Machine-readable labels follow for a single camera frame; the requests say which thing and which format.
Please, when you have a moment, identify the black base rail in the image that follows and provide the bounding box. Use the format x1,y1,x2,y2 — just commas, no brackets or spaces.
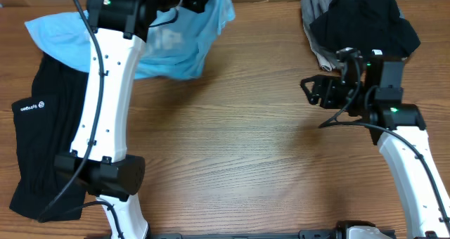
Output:
148,229,344,239

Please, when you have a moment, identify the black garment with white logo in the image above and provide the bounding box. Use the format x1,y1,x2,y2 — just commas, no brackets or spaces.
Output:
10,54,88,219

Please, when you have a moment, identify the grey folded garment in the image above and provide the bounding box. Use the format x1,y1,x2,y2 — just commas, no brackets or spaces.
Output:
300,0,408,76

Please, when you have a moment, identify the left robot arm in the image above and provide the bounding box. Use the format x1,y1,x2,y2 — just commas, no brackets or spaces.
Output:
54,0,209,238

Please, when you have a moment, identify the beige folded garment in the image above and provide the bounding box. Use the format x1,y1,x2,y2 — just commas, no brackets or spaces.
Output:
303,23,338,72

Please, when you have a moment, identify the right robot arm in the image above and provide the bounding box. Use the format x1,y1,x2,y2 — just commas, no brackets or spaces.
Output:
300,48,449,238

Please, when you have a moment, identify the light blue printed t-shirt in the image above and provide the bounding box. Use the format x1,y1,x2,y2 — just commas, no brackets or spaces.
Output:
25,0,236,80

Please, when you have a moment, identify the black folded garment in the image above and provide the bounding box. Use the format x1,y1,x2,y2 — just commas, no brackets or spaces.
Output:
309,0,420,58

